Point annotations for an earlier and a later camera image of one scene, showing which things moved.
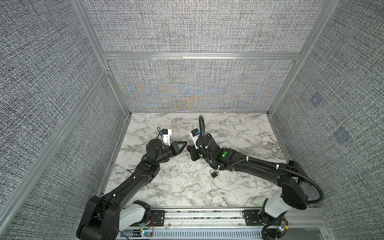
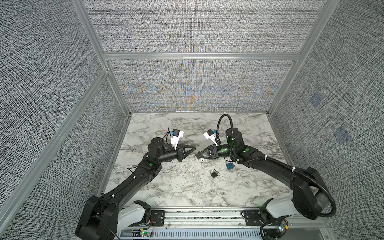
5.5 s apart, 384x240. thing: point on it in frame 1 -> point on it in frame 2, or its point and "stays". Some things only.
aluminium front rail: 304,223 stays
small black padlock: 213,174 stays
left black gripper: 175,149 -> 181,155
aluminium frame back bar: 201,56 stays
